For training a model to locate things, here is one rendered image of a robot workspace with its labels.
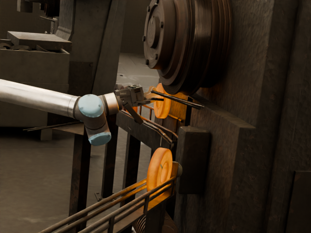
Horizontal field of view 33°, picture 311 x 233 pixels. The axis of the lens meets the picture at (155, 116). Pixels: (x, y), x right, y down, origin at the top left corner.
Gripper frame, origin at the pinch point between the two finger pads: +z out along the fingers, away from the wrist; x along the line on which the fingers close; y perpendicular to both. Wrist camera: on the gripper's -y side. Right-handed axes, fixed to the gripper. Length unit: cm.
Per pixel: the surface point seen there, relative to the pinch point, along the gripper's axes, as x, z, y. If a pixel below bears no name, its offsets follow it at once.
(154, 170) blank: -70, -23, -3
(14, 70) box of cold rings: 215, -64, -8
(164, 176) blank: -62, -19, -10
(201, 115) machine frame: -33.6, 5.6, -1.9
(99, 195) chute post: 91, -29, -78
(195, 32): -43, 5, 31
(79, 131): 20.7, -37.0, -12.9
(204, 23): -41, 10, 33
